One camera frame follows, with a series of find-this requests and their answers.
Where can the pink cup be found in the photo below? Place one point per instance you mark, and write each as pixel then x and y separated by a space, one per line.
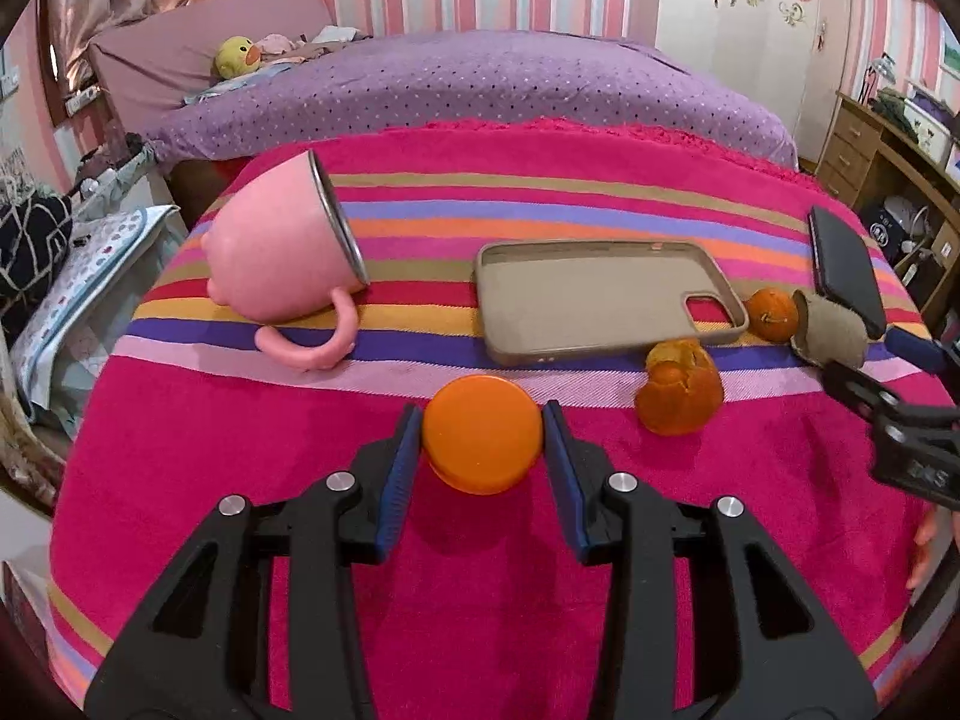
pixel 270 255

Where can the light blue patterned cloth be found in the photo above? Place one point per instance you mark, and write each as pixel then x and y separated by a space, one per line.
pixel 82 277

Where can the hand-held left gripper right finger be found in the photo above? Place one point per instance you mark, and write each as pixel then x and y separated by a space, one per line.
pixel 566 472

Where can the pink satin curtain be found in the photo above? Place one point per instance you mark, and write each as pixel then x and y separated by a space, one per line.
pixel 82 7

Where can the white storage box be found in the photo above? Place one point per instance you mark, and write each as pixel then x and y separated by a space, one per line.
pixel 930 127

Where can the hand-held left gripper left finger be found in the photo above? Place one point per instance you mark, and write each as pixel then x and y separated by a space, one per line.
pixel 401 465

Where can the pink covered sofa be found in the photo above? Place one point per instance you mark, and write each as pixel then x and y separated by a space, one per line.
pixel 157 52

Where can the pink cloth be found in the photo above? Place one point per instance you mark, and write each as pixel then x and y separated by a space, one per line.
pixel 279 45

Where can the white wardrobe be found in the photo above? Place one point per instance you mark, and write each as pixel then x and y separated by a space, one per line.
pixel 742 37

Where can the black flat case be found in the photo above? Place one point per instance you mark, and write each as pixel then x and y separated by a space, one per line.
pixel 847 270

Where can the striped pink blanket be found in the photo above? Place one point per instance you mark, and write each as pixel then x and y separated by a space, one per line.
pixel 480 615

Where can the brown cloth pouch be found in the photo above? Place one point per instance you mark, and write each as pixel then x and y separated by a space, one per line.
pixel 829 330

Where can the wooden desk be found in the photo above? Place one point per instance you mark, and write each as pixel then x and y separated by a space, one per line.
pixel 851 150

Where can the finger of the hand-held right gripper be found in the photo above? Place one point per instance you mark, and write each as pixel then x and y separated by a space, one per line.
pixel 855 386
pixel 915 345

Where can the white cloth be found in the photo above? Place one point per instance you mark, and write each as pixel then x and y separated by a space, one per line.
pixel 335 34

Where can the tan phone case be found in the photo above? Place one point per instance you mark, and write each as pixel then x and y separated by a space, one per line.
pixel 570 300

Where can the tangerine peel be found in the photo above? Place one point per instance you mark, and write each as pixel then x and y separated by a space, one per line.
pixel 679 397

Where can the yellow duck plush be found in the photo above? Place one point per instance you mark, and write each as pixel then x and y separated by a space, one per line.
pixel 236 56

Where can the round orange lid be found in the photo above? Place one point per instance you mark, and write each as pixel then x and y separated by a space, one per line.
pixel 480 435

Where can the whole tangerine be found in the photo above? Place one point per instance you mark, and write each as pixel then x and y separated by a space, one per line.
pixel 772 313

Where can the black white patterned cushion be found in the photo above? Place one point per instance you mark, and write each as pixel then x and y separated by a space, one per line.
pixel 30 255

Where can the purple dotted bedspread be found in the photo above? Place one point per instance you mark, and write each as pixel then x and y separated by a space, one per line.
pixel 465 90

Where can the person's right hand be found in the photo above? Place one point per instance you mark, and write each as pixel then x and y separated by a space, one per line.
pixel 924 547

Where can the dark clothes pile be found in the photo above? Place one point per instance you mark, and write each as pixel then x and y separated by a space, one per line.
pixel 892 101

